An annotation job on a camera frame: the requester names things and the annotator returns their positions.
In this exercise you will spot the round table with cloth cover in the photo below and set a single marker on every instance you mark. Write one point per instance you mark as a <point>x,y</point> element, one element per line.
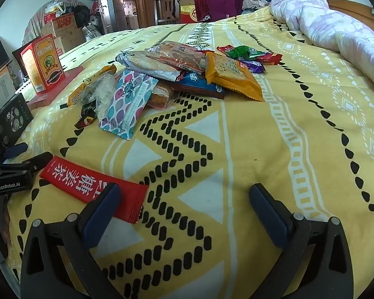
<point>34,21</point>

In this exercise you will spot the blue snack packet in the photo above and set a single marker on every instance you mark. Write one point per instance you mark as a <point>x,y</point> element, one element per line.
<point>199,85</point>

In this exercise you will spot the yellow patterned bedsheet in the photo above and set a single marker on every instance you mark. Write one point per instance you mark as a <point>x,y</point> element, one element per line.
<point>268,149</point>

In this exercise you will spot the pink flat box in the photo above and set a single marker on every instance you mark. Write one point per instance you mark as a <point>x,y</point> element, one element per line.
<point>65,82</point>

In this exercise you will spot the green small snack packet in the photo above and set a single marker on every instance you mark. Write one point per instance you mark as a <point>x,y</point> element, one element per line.
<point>244,52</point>

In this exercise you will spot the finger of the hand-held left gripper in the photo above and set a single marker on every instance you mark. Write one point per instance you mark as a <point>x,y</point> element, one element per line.
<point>37,162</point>
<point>17,150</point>

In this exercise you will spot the pink floral quilt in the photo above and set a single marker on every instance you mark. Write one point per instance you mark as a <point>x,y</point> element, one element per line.
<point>336,28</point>

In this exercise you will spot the red gift box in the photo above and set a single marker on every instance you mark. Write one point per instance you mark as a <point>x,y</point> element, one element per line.
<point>187,11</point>

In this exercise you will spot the colourful dotted snack packet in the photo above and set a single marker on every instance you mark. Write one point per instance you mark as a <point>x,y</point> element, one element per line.
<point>127,106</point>

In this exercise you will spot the wooden headboard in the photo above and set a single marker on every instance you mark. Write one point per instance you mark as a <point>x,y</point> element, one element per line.
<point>349,7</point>

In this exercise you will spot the black bag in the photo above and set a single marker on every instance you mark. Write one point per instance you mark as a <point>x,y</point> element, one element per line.
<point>82,15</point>

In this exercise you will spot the clear bread packet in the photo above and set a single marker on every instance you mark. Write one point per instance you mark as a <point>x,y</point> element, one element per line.
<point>163,95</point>

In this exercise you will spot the white plastic bag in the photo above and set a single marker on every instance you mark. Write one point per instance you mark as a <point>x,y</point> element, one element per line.
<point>92,32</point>

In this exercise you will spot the red small snack packet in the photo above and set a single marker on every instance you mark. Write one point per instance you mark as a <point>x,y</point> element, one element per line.
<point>227,49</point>
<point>269,58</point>

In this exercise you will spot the clear red-print cracker packet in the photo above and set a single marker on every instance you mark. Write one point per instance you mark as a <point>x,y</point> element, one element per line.
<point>180,54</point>

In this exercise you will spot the dark brown small packet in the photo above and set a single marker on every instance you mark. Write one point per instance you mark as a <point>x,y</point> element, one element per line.
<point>85,116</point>

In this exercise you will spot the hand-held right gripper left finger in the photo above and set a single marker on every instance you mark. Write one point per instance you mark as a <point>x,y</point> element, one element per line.
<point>101,216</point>

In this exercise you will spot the red yellow upright box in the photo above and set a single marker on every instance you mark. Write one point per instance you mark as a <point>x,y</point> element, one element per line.
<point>42,64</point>

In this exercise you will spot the cardboard box with red print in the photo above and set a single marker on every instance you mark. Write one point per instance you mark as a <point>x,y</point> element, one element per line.
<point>62,26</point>

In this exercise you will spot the black box with circle print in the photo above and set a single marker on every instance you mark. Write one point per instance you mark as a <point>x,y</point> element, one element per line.
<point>9,124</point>

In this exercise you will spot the clear packet with white contents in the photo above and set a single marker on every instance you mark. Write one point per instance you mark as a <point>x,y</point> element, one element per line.
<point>104,95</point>

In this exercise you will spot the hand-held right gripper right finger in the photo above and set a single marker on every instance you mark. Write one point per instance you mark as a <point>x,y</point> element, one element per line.
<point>271,219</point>

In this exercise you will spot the red long snack sachet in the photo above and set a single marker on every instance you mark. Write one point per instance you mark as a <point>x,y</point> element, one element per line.
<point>93,187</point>

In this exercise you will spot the orange cracker packet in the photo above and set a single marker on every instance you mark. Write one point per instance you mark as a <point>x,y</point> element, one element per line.
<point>233,74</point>

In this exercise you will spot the wooden chair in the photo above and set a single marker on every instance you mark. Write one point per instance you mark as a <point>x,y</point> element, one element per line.
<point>165,7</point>

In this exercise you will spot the wooden wardrobe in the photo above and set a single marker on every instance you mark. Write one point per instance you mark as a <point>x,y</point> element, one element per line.
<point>143,0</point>

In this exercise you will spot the yellow clear snack packet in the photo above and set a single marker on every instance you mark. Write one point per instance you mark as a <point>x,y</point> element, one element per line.
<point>87,84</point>

